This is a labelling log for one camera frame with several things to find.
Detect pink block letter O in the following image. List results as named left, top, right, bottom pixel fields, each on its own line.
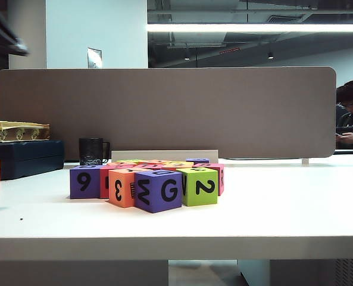
left=193, top=163, right=225, bottom=197

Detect seated person dark shirt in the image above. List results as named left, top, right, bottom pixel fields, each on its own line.
left=335, top=80, right=353, bottom=150

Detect purple block digit 9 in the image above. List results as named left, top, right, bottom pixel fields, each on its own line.
left=70, top=165, right=103, bottom=200

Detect purple block letter G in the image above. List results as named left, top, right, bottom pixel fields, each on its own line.
left=134, top=170, right=183, bottom=215

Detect red foam block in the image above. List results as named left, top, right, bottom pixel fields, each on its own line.
left=99, top=165, right=115, bottom=200

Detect black patterned mug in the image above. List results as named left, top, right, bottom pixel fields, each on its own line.
left=79, top=138, right=111, bottom=166

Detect orange block digit 3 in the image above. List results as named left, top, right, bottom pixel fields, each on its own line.
left=108, top=168, right=137, bottom=208

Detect brown desk partition panel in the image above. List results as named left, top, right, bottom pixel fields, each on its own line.
left=0, top=66, right=338, bottom=160

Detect long ceiling light strip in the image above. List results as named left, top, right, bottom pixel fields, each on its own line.
left=146, top=23, right=353, bottom=33

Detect green block letters W O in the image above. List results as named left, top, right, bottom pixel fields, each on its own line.
left=176, top=167, right=218, bottom=207

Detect dark blue case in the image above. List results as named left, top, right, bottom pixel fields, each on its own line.
left=0, top=139, right=65, bottom=182

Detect grey under-desk panel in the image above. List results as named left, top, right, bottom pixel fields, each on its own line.
left=0, top=260, right=168, bottom=286
left=270, top=259, right=353, bottom=286

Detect yellow foam block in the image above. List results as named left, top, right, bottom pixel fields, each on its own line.
left=139, top=160, right=195, bottom=169

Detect yellow patterned box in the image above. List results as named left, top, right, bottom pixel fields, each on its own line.
left=0, top=120, right=51, bottom=143

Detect silver wall plate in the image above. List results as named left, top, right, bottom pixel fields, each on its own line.
left=87, top=47, right=103, bottom=70

